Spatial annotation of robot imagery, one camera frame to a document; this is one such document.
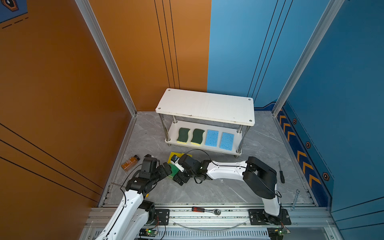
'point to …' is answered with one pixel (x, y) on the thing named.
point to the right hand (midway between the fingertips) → (177, 173)
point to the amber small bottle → (130, 163)
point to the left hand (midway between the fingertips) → (165, 168)
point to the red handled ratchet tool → (216, 211)
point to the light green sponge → (174, 170)
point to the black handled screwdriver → (281, 174)
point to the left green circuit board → (148, 232)
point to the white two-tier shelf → (206, 121)
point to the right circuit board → (277, 233)
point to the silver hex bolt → (297, 192)
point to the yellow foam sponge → (179, 154)
